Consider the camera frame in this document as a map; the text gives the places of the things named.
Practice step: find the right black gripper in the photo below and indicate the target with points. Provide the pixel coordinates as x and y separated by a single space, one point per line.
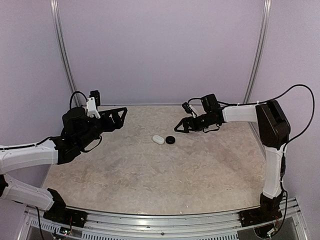
185 121

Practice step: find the aluminium frame post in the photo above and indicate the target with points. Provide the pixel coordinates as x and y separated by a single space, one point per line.
54 5
259 49

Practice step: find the white earbud charging case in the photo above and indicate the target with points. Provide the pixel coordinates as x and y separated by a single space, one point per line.
158 139

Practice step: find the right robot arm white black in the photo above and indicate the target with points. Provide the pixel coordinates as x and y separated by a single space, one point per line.
272 130

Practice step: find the right aluminium frame post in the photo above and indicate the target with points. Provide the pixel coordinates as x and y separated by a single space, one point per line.
259 49

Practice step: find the left aluminium frame post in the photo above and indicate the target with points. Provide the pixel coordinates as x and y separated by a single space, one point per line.
54 5

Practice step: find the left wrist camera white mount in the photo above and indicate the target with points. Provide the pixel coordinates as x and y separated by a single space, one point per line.
92 104

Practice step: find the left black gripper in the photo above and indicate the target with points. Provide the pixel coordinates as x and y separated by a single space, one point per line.
117 123

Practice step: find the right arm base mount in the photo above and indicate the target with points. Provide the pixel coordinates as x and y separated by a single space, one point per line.
255 216

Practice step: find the front aluminium rail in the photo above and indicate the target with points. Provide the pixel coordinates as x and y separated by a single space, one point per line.
100 225

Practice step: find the black round disc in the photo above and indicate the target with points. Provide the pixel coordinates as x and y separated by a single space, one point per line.
170 140

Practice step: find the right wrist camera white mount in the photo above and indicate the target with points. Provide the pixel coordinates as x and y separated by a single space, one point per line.
189 109

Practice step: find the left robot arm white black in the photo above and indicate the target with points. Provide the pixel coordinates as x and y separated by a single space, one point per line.
79 130

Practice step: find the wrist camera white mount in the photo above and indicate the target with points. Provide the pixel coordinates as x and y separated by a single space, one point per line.
189 109
92 104

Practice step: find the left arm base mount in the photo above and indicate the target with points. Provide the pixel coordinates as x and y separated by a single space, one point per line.
67 216

